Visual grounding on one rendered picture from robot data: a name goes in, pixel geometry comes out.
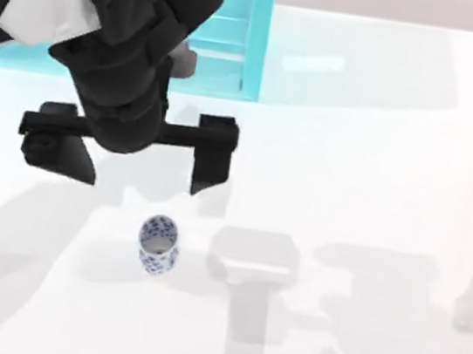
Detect pale grey rounded box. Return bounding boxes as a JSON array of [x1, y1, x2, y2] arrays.
[[168, 38, 201, 81]]

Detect blue and white patterned cup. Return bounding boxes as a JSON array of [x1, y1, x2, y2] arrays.
[[133, 211, 184, 279]]

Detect light blue rack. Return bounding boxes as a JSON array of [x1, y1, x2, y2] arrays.
[[0, 0, 275, 105]]

